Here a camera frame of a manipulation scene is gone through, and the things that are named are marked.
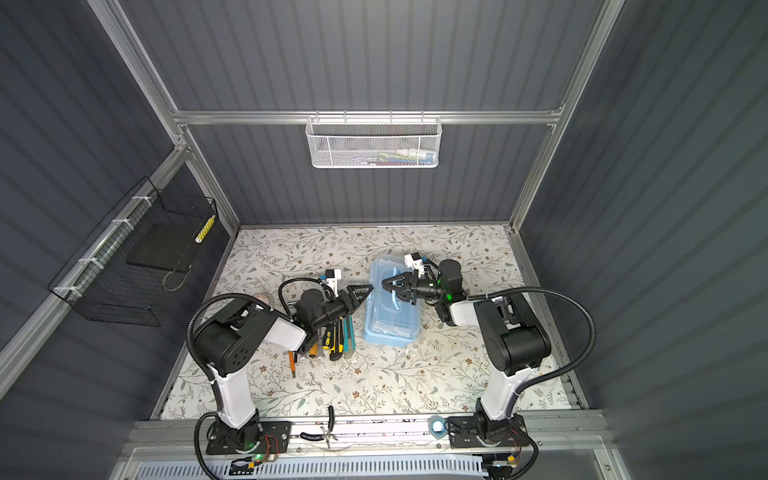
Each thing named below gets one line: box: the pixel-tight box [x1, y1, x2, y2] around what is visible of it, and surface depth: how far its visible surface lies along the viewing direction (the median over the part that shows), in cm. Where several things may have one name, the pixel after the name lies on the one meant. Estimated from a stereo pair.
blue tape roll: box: [428, 415, 448, 440], surface depth 75 cm
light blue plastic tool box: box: [362, 257, 422, 347], surface depth 85 cm
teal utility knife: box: [343, 315, 357, 359], surface depth 91 cm
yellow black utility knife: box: [322, 317, 345, 361], surface depth 90 cm
